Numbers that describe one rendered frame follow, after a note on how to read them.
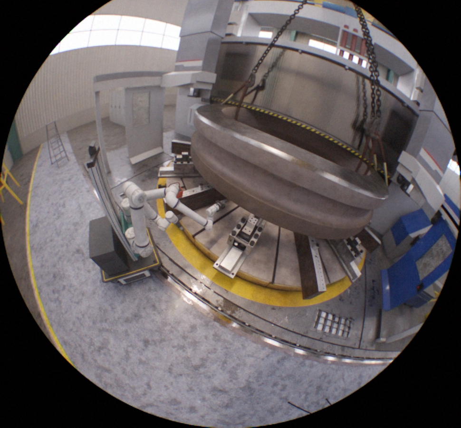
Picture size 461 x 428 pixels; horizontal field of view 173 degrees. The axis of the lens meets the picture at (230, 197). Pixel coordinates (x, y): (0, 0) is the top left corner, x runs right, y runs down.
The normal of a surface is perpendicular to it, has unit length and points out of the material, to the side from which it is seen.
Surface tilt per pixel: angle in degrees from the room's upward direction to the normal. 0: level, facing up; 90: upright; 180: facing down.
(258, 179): 90
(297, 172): 90
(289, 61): 90
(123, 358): 0
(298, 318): 0
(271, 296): 0
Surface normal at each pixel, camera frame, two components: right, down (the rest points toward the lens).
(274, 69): -0.51, 0.48
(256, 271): 0.18, -0.75
